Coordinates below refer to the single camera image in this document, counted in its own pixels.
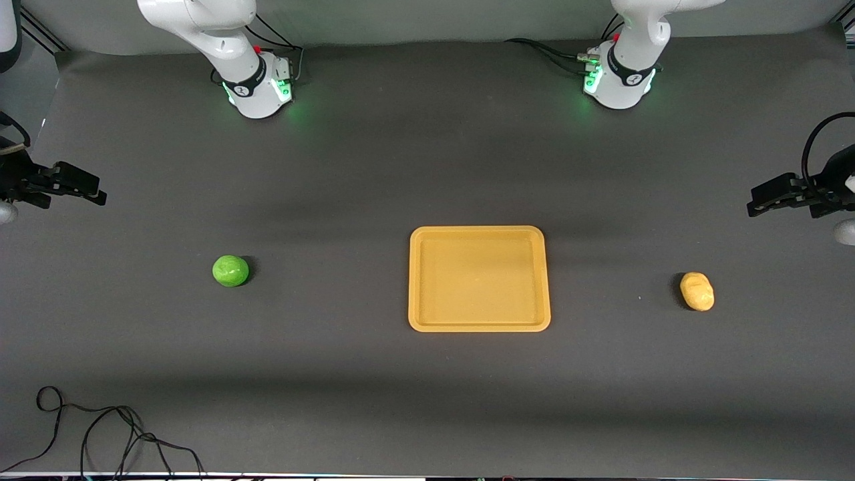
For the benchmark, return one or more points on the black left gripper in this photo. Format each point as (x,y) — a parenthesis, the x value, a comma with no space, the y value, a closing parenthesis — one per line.
(830,190)

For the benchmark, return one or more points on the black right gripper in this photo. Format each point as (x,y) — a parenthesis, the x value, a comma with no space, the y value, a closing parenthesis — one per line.
(15,180)

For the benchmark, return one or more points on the yellow potato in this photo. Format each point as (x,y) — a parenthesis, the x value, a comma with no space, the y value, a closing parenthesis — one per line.
(697,292)

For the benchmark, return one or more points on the green apple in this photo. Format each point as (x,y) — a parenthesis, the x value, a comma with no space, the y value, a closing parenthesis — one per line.
(230,270)

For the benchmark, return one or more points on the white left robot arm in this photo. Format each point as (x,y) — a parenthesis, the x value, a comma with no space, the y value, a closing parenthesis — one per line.
(634,40)

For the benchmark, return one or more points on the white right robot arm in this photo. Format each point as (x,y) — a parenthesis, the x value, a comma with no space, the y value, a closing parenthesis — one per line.
(220,40)

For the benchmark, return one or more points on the yellow plastic tray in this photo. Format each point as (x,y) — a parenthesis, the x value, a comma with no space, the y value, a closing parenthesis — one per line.
(478,280)

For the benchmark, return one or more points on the dark grey table mat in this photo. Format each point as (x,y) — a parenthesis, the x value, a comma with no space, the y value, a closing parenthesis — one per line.
(401,167)

